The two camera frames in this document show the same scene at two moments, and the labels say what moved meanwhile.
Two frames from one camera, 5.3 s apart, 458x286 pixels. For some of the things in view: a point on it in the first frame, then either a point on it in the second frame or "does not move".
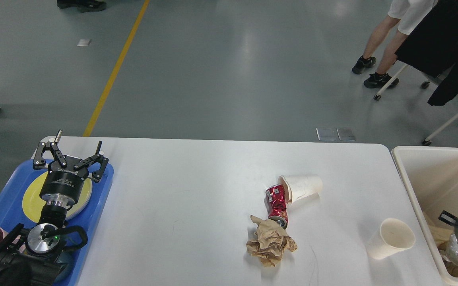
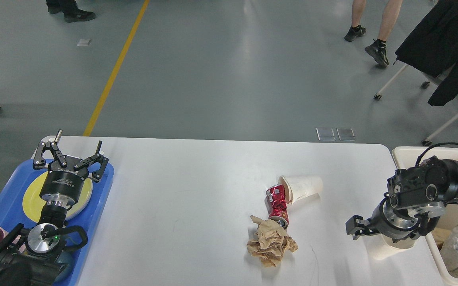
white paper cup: (299, 187) does not move
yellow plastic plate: (34, 207) does not move
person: (408, 13) to (377, 49)
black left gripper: (62, 184) does not move
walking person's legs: (83, 6) to (71, 12)
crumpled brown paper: (270, 242) does not move
